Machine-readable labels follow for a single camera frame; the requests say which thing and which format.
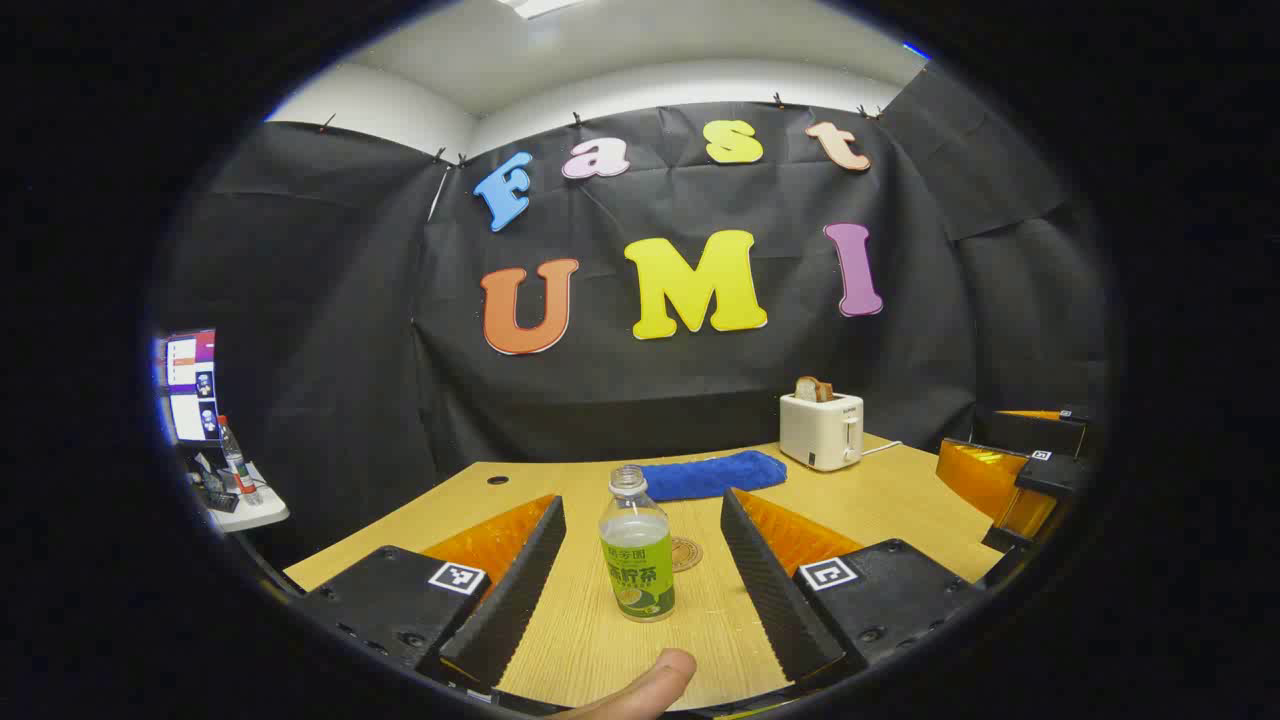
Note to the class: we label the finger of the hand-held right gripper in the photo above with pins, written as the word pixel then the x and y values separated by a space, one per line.
pixel 1050 475
pixel 1030 432

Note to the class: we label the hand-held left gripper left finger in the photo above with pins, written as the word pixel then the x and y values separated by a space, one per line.
pixel 510 600

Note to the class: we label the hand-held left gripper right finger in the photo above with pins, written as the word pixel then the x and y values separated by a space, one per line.
pixel 775 600

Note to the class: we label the round wooden coaster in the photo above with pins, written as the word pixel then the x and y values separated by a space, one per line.
pixel 688 555

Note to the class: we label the green label water bottle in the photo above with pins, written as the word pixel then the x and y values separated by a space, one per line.
pixel 637 570

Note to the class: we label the small clear plastic bottle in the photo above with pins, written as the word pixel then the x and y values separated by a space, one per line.
pixel 240 470

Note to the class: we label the blue towel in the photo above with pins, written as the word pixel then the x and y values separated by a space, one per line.
pixel 715 473

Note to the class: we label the white toaster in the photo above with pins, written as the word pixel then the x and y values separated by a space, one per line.
pixel 820 430

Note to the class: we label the black backdrop cloth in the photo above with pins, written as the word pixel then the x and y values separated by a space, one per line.
pixel 600 400

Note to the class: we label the white side table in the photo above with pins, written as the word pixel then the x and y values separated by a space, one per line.
pixel 262 515

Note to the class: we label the computer monitor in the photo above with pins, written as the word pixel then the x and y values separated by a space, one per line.
pixel 190 385

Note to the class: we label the ceiling light panel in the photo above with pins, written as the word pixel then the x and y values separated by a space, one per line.
pixel 540 7

